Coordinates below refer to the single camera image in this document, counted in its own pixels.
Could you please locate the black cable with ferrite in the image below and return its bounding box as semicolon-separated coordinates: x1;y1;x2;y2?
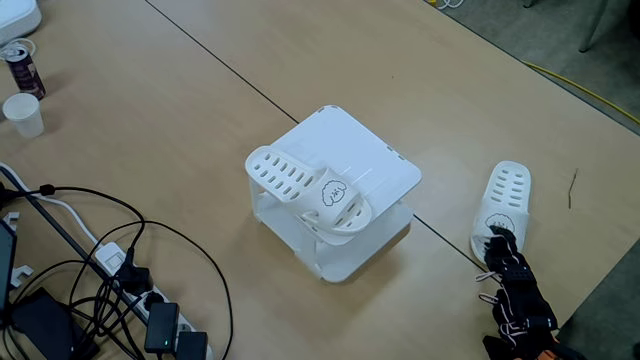
0;183;147;261

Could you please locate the black adapter with green light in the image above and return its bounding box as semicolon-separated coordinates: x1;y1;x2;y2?
143;301;181;355

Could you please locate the short thin wire piece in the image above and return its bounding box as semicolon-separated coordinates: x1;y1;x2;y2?
567;167;580;210

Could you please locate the long black looping cable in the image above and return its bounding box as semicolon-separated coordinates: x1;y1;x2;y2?
67;219;235;360

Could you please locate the white box device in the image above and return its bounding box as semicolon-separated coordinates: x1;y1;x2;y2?
0;0;43;47

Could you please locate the black plug-in charger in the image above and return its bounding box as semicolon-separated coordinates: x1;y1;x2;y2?
115;247;153;296

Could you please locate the white slipper with dog drawing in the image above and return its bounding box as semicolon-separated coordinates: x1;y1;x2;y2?
470;160;533;265
244;145;374;237

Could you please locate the flat black brick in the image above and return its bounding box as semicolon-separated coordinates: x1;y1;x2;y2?
9;287;99;360

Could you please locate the white power strip cable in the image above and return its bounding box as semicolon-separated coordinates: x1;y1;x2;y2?
0;161;101;247

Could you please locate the thin white cable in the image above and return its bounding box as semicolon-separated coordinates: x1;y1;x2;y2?
0;38;37;62

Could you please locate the white printed bracket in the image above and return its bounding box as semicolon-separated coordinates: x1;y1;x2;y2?
8;264;35;289
1;210;22;232

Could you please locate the purple drink can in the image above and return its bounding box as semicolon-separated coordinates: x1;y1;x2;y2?
3;44;47;101

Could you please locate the white paper cup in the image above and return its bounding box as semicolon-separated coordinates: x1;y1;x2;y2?
1;92;46;140

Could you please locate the black power adapter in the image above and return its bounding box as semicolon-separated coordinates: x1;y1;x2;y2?
176;330;210;360

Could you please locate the white two-tier shoe rack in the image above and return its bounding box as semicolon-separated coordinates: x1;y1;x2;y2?
247;104;423;285

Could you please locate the white power strip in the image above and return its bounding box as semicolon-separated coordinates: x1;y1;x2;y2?
94;242;214;360

